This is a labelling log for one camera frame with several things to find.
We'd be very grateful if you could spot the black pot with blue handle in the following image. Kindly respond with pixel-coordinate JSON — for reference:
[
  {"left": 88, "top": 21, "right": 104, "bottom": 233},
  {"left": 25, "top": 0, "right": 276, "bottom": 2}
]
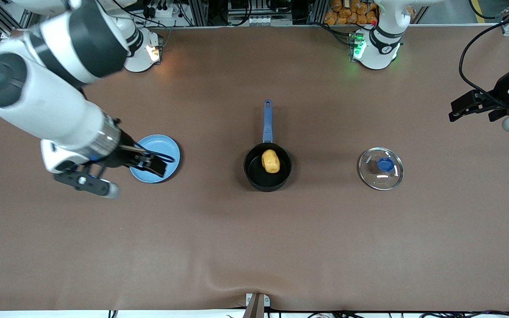
[{"left": 243, "top": 99, "right": 292, "bottom": 192}]

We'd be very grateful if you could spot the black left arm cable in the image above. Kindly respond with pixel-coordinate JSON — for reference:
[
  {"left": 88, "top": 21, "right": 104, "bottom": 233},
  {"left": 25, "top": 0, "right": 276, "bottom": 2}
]
[{"left": 459, "top": 9, "right": 509, "bottom": 109}]

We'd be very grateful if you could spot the blue round plate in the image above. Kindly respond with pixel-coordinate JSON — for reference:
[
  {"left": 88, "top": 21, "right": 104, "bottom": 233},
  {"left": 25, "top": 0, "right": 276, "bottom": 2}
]
[{"left": 129, "top": 135, "right": 181, "bottom": 184}]

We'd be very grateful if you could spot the white power strip with plugs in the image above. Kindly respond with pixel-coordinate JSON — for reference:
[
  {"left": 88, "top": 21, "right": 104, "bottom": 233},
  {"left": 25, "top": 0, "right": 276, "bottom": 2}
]
[{"left": 142, "top": 0, "right": 181, "bottom": 19}]

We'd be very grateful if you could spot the brown table cover mat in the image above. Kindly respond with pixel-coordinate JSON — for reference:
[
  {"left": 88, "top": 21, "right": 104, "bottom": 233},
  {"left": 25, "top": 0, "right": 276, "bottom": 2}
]
[{"left": 0, "top": 26, "right": 509, "bottom": 312}]

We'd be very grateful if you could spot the glass lid with blue knob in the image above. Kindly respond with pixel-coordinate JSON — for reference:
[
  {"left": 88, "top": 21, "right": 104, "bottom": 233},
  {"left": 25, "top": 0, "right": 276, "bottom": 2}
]
[{"left": 358, "top": 147, "right": 404, "bottom": 191}]

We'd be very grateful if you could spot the metal table clamp bracket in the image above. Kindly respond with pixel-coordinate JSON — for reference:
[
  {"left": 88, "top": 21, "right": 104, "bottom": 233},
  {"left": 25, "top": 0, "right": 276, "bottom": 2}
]
[{"left": 245, "top": 293, "right": 271, "bottom": 318}]

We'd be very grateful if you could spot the aluminium frame post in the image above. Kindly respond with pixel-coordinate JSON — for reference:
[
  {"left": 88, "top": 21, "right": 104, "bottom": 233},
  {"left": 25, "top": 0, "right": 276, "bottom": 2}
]
[
  {"left": 188, "top": 0, "right": 209, "bottom": 27},
  {"left": 308, "top": 0, "right": 328, "bottom": 25}
]

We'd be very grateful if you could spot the yellow potato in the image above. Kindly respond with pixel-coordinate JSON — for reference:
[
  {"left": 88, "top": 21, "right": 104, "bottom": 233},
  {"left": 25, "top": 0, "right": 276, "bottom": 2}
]
[{"left": 262, "top": 149, "right": 281, "bottom": 174}]

